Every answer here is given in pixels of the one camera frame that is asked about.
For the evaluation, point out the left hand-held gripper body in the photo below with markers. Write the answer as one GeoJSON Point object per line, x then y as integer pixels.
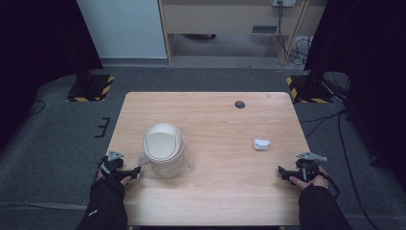
{"type": "Point", "coordinates": [112, 162]}

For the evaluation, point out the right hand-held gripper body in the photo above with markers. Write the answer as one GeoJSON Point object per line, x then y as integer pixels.
{"type": "Point", "coordinates": [308, 166]}

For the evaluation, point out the white paper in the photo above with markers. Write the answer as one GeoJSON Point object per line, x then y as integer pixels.
{"type": "Point", "coordinates": [261, 144]}

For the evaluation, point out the white swing-lid trash bin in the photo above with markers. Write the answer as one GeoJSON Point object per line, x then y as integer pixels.
{"type": "Point", "coordinates": [163, 145]}

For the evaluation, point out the person's left hand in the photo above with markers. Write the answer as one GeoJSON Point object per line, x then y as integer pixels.
{"type": "Point", "coordinates": [125, 180]}

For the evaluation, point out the person's right hand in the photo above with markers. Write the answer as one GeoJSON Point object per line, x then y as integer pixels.
{"type": "Point", "coordinates": [319, 181]}

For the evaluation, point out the clear plastic bin liner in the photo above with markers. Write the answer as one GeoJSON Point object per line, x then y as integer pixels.
{"type": "Point", "coordinates": [186, 164]}

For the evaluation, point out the black stand base yellow stripes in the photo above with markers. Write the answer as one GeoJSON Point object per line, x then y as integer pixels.
{"type": "Point", "coordinates": [92, 89]}
{"type": "Point", "coordinates": [308, 91]}

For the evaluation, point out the black curtain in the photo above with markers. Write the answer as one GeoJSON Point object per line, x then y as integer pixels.
{"type": "Point", "coordinates": [367, 64]}
{"type": "Point", "coordinates": [38, 48]}

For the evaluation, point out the light wooden desk cabinet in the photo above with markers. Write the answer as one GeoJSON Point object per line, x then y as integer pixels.
{"type": "Point", "coordinates": [223, 19]}

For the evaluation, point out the grey power strip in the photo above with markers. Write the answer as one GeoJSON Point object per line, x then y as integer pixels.
{"type": "Point", "coordinates": [284, 3]}

